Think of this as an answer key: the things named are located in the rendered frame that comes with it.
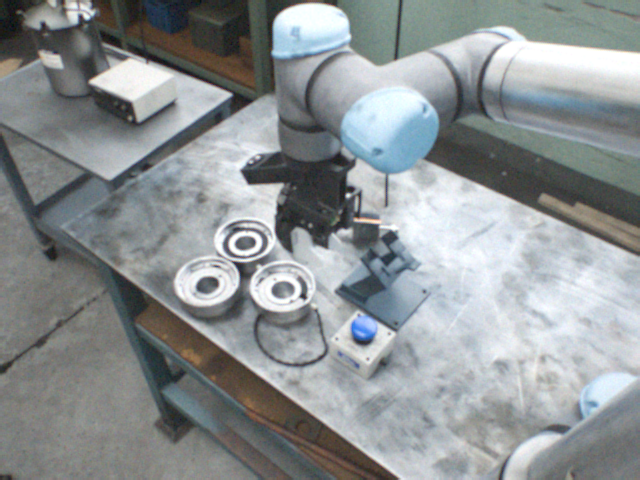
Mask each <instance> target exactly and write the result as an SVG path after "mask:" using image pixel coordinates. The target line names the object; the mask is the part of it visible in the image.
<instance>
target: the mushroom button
mask: <svg viewBox="0 0 640 480"><path fill-rule="evenodd" d="M350 331H351V334H352V335H353V336H354V337H355V338H356V339H359V340H370V339H372V338H374V337H375V335H376V333H378V324H376V322H375V321H374V320H373V319H372V318H370V317H368V316H359V317H357V318H355V319H354V320H353V321H352V322H351V325H350Z"/></svg>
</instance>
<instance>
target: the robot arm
mask: <svg viewBox="0 0 640 480"><path fill-rule="evenodd" d="M350 41H351V36H350V35H349V21H348V19H347V16H346V15H345V14H343V13H342V12H341V11H339V10H338V9H336V8H333V7H330V5H326V4H316V3H310V4H300V6H297V7H293V8H290V9H288V10H285V11H283V12H282V13H280V14H279V15H278V17H277V18H276V20H275V22H274V50H273V51H272V56H273V58H274V63H275V80H276V97H277V119H278V137H279V146H280V148H281V151H272V153H264V154H259V155H256V156H253V157H252V158H250V159H249V160H248V161H247V162H246V164H245V165H244V166H243V167H242V168H241V169H240V172H241V174H242V176H243V177H244V179H245V181H246V183H247V184H248V185H260V184H280V183H283V184H284V186H283V187H282V188H281V190H280V193H279V195H278V198H277V200H276V202H277V205H276V214H275V215H273V217H275V235H276V238H277V240H278V242H279V243H280V245H281V246H282V248H283V249H285V251H286V252H287V253H288V255H289V256H290V257H292V258H293V260H294V261H295V262H297V263H298V264H300V265H302V266H306V265H307V264H309V263H310V264H313V265H315V266H318V267H322V266H323V265H324V261H323V259H322V257H321V255H320V254H319V253H318V252H317V251H316V250H315V248H316V247H320V248H324V249H326V250H332V251H339V250H340V248H341V244H340V242H339V239H338V238H337V237H336V236H335V234H336V233H337V232H338V231H339V230H341V229H344V230H346V231H347V230H348V229H349V228H350V227H351V226H352V225H353V223H354V218H356V219H358V220H360V219H361V212H362V197H363V188H362V187H360V186H357V185H355V184H353V183H351V182H349V181H348V173H349V172H350V170H351V169H353V168H354V167H355V166H356V158H358V159H361V160H363V161H365V162H366V163H367V164H369V165H370V166H371V167H372V168H374V169H375V170H378V172H380V173H382V174H386V175H396V174H401V173H404V172H406V171H408V169H410V168H411V167H414V166H415V164H416V162H417V160H418V159H420V158H421V159H423V158H424V157H425V156H426V155H427V153H428V152H429V149H430V148H431V146H433V144H434V142H435V140H436V137H437V134H438V129H439V128H441V127H444V126H446V125H448V124H451V123H454V122H456V121H459V120H461V119H463V118H466V117H469V116H478V117H482V118H486V119H491V120H495V121H499V122H504V123H508V124H512V126H517V127H521V128H525V129H529V130H534V131H539V132H543V133H547V134H551V135H555V136H559V137H564V138H568V139H572V141H576V142H580V143H584V144H589V145H593V146H597V147H601V148H605V149H609V150H614V151H618V152H622V153H626V154H630V155H634V157H639V158H640V54H637V53H627V52H616V51H605V50H594V49H592V48H584V47H574V46H563V45H553V44H542V43H531V42H527V40H525V39H524V38H523V37H521V35H519V34H518V33H517V32H516V31H515V30H514V29H511V28H508V27H495V28H492V29H482V30H477V31H474V32H472V33H470V34H468V35H466V36H464V37H463V38H459V39H456V40H453V41H451V42H448V43H445V44H442V45H438V46H436V48H433V49H430V50H427V51H424V52H422V53H418V54H415V55H412V56H409V57H407V58H404V59H401V60H397V61H394V62H392V63H389V64H386V65H384V66H375V65H373V64H372V63H370V62H369V61H367V60H366V59H364V58H363V57H360V56H359V55H358V54H356V53H355V51H353V50H352V49H350V47H349V42H350ZM344 145H345V147H346V148H347V150H348V151H349V152H348V151H345V150H343V147H344ZM356 196H357V197H358V204H357V211H356V210H355V199H356ZM333 233H334V234H333ZM478 480H640V376H639V377H634V376H631V375H629V374H624V373H611V374H606V375H602V376H600V377H598V378H596V379H595V380H594V381H593V382H592V383H589V384H587V385H586V387H585V388H584V389H583V390H582V392H581V394H580V399H579V400H578V401H577V402H576V403H575V404H574V405H573V406H572V408H571V409H570V410H567V411H566V412H565V413H564V414H562V415H561V416H560V417H558V418H557V419H556V420H555V421H553V422H552V423H551V424H549V425H548V427H546V428H545V429H543V430H542V431H541V432H539V433H538V434H537V435H535V436H534V437H533V438H531V439H529V440H528V441H525V442H523V443H522V444H520V445H519V447H518V448H517V449H515V450H514V451H513V452H512V453H511V454H509V455H508V456H507V457H506V458H504V459H503V460H501V461H500V462H499V463H498V464H497V465H495V467H494V468H493V469H492V470H490V471H489V472H488V473H486V474H484V475H483V476H481V477H480V478H479V479H478Z"/></svg>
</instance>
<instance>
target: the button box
mask: <svg viewBox="0 0 640 480"><path fill-rule="evenodd" d="M359 316H366V315H364V314H363V313H361V311H360V310H357V311H356V313H355V314H354V315H353V316H352V317H351V318H350V319H349V320H348V321H347V323H346V324H345V325H344V326H343V327H341V328H340V329H339V331H338V332H337V333H336V334H335V335H334V337H333V338H332V339H331V340H330V357H332V358H333V359H335V360H336V361H338V362H339V363H341V364H342V365H345V366H346V368H348V369H349V370H351V371H352V372H354V373H355V374H357V375H358V376H360V377H362V378H364V379H365V380H367V381H368V379H369V378H370V377H371V376H372V375H373V373H374V372H375V371H376V370H377V367H379V366H380V365H381V364H382V365H383V366H387V365H388V363H389V360H388V359H386V358H387V356H388V355H389V354H390V353H391V352H392V350H393V343H394V337H396V333H393V332H392V330H390V329H388V328H387V327H385V326H383V325H382V324H380V323H378V322H376V321H375V322H376V324H378V333H376V335H375V337H374V338H372V339H370V340H359V339H356V338H355V337H354V336H353V335H352V334H351V331H350V325H351V322H352V321H353V320H354V319H355V318H357V317H359Z"/></svg>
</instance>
